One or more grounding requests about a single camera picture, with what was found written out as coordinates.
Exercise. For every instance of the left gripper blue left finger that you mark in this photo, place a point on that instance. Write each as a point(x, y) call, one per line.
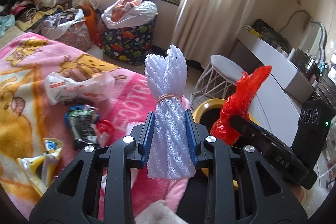
point(146, 137)

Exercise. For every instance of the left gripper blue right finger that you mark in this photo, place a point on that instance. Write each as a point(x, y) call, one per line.
point(194, 143)

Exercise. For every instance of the white foam net bundle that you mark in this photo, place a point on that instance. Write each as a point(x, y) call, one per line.
point(169, 156)

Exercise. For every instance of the red plastic bag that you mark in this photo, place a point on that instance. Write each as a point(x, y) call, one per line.
point(238, 104)

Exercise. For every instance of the white printed plastic bag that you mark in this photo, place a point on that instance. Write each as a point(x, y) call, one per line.
point(62, 89)

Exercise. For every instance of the yellow rimmed black trash bin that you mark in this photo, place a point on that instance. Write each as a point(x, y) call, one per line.
point(207, 113)

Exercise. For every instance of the white desk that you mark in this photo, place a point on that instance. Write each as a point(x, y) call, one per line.
point(277, 104)

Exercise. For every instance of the black blue snack wrapper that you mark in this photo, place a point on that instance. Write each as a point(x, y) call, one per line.
point(81, 121)

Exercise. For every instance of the pink cartoon bear blanket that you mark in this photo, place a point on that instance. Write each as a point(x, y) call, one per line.
point(27, 117)

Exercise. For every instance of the dinosaur print laundry basket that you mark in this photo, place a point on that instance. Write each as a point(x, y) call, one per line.
point(129, 44)

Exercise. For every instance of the yellow white snack wrapper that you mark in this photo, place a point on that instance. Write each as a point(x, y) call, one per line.
point(39, 170)

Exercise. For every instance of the floral pink fabric bag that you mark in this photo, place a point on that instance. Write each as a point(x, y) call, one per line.
point(77, 36)

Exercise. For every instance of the white bag with clothes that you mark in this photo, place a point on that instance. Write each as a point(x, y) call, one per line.
point(129, 13)

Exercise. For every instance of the orange bag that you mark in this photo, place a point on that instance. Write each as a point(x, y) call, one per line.
point(90, 21)

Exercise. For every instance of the cream curtain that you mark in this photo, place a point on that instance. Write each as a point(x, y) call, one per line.
point(209, 27)

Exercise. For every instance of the white wire frame stool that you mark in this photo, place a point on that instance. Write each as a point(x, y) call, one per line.
point(220, 75)

